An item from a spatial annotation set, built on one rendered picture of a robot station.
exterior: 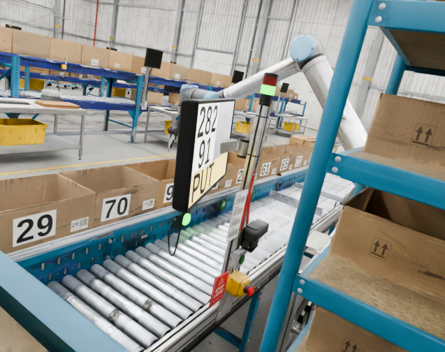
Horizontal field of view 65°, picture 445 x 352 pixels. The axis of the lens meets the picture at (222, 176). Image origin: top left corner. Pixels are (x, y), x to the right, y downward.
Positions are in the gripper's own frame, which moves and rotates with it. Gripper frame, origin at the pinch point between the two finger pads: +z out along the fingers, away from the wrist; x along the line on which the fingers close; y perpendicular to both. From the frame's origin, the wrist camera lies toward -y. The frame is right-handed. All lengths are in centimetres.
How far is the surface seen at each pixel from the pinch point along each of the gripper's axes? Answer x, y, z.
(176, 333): -65, -66, 45
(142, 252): -19, -37, 44
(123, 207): -8.1, -42.7, 22.7
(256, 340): -60, 41, 118
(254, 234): -73, -36, 11
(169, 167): 19.1, 19.3, 18.4
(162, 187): -7.9, -16.8, 17.1
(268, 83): -67, -40, -45
